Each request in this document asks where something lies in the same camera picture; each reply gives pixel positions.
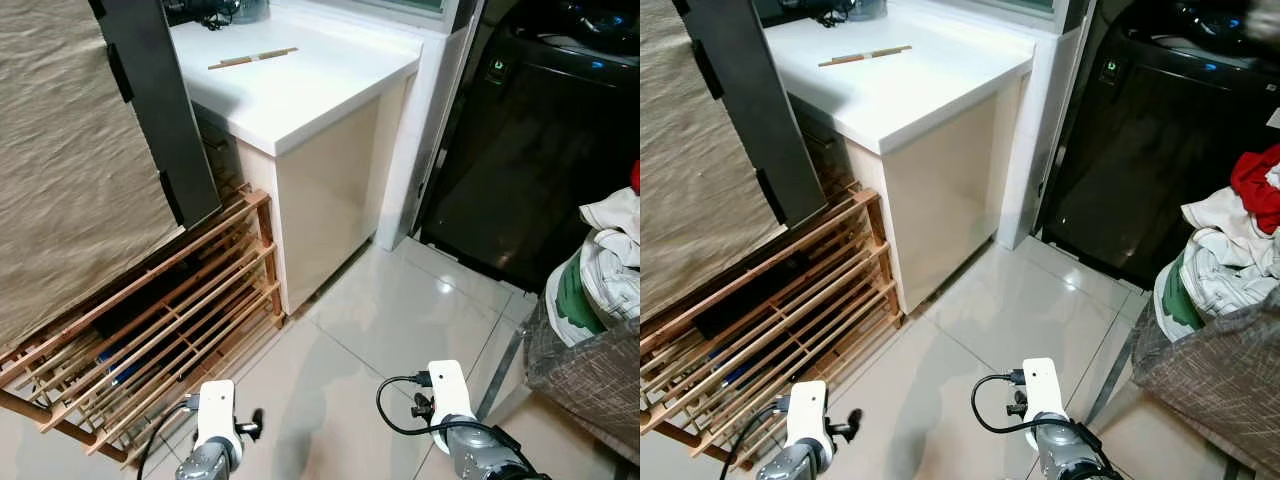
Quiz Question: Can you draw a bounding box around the black flat board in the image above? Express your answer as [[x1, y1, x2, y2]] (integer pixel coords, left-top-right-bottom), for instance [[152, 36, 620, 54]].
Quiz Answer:
[[88, 0, 223, 230], [672, 0, 829, 230]]

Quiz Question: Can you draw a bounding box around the beige textured panel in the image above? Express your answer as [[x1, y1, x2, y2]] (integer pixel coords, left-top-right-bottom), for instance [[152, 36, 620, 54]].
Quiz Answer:
[[640, 0, 792, 323], [0, 0, 187, 347]]

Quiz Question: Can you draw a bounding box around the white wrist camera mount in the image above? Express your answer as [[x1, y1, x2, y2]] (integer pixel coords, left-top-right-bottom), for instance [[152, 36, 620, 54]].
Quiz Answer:
[[1020, 357, 1067, 423], [785, 380, 832, 453], [427, 360, 477, 428], [194, 379, 237, 453]]

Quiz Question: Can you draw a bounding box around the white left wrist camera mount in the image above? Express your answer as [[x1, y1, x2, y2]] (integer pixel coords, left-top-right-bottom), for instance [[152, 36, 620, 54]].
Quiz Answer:
[[194, 379, 237, 453], [785, 380, 832, 453]]

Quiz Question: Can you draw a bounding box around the wooden slatted shoe rack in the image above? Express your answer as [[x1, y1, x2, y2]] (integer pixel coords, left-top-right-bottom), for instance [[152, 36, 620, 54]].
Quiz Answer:
[[0, 185, 287, 467], [640, 185, 904, 467]]

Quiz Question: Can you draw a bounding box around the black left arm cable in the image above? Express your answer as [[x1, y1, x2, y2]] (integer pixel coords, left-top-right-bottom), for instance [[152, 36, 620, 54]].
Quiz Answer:
[[729, 397, 792, 480], [135, 395, 202, 480]]

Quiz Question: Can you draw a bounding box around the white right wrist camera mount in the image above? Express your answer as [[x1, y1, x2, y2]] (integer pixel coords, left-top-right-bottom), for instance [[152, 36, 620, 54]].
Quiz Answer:
[[1020, 357, 1067, 423], [427, 360, 477, 428]]

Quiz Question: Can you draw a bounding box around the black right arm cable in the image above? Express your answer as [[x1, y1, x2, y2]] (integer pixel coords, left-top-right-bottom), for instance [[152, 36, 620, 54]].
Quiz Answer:
[[376, 371, 524, 454], [970, 368, 1103, 442]]

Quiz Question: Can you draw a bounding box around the white counter cabinet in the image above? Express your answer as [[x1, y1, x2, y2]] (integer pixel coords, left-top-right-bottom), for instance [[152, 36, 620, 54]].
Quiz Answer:
[[764, 10, 1037, 317], [170, 10, 422, 317]]

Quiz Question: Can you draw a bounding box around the grey fabric laundry basket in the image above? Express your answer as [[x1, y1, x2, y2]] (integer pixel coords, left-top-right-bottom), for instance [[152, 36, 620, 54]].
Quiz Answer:
[[523, 295, 641, 453], [1130, 285, 1280, 477]]

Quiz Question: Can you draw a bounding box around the small blue item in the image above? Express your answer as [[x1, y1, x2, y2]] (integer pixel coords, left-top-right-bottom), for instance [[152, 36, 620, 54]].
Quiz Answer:
[[100, 355, 147, 387], [710, 350, 762, 387]]

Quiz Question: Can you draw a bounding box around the thin wooden stick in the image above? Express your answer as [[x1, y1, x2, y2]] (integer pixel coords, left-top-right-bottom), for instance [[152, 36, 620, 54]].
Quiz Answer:
[[818, 44, 914, 69], [208, 47, 299, 71]]

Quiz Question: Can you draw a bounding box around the black washing machine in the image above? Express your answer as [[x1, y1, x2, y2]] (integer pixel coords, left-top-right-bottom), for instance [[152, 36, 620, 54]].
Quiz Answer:
[[414, 0, 641, 294], [1034, 0, 1280, 292]]

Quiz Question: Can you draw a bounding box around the cream white cloth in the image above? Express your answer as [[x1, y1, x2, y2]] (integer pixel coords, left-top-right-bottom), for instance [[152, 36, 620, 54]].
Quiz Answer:
[[579, 187, 641, 242], [1181, 185, 1267, 252]]

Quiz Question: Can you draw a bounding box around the green and white garment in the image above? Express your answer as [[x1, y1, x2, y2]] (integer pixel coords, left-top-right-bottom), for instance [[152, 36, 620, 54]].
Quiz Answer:
[[544, 228, 641, 349], [1153, 228, 1280, 330]]

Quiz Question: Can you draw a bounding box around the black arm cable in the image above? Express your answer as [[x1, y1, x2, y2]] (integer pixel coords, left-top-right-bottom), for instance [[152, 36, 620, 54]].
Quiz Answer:
[[135, 395, 202, 480], [729, 397, 792, 480], [970, 368, 1103, 442], [376, 371, 524, 454]]

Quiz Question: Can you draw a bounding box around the grey metal basket leg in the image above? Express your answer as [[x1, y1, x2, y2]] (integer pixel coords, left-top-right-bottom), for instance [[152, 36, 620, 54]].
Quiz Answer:
[[477, 318, 532, 422], [1084, 325, 1142, 427]]

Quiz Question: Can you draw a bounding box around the black gadget with cord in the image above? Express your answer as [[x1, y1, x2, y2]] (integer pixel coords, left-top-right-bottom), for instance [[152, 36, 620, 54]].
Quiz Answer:
[[756, 0, 852, 28], [164, 0, 242, 30]]

